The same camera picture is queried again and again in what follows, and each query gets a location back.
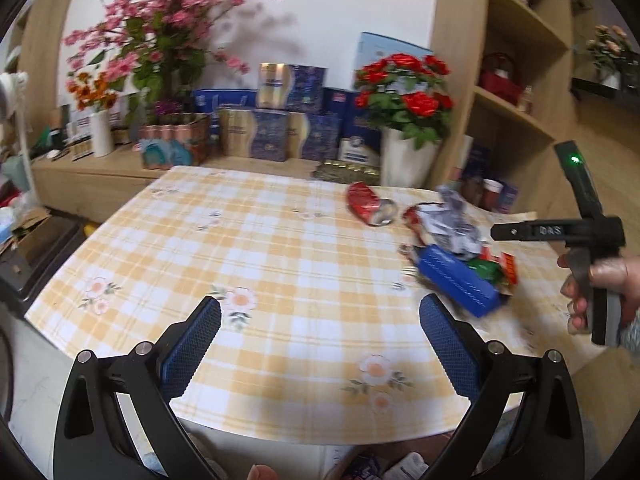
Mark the pale pink rose bouquet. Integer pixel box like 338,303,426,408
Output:
586,25,631,74

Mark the light blue upright box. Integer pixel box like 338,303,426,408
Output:
354,32,432,70

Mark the red basket on shelf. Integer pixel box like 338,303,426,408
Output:
478,52,523,105

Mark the green gold leaf tray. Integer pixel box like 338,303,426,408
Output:
311,160,381,185

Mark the red cigarette pack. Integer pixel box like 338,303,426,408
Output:
498,252,518,286

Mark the long blue cardboard box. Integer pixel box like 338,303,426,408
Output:
416,245,501,318

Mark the blue gold gift box right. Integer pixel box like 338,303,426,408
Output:
288,112,342,162

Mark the blue gold gift box left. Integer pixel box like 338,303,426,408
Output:
218,107,288,162

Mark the purple small box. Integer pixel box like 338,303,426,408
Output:
497,183,518,214

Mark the woven basket with blue fans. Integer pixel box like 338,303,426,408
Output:
138,113,210,170

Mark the blue gold gift box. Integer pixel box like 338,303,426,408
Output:
218,107,288,162
288,112,342,162

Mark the pink cherry blossom bouquet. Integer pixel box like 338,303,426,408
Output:
63,0,250,122

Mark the small glass bottle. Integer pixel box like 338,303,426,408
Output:
516,84,533,115

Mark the wooden shelf unit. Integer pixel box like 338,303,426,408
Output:
428,0,573,216

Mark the flat blue box behind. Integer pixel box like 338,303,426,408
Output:
192,89,257,118

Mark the red paper cup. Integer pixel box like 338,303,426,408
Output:
480,179,503,211

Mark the white faceted rose vase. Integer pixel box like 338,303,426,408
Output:
380,128,440,188

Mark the crushed red soda can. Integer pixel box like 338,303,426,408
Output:
346,182,398,226

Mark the orange flower bunch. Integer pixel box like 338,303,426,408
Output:
65,72,117,113

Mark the person's right hand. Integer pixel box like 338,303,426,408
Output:
561,257,640,335

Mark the green snack wrapper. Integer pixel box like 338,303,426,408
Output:
465,258,504,285

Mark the yellow plaid flower tablecloth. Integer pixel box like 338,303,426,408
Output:
22,164,606,447

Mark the blue silver gift box top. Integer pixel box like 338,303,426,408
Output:
256,63,326,114

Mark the blue white milk box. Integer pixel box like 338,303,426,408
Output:
337,126,381,167

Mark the red rose bouquet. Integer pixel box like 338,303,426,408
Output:
354,53,454,150

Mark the dark red trash bin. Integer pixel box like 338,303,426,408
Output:
320,432,452,479

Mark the white cylinder vase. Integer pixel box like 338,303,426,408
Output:
89,110,115,158

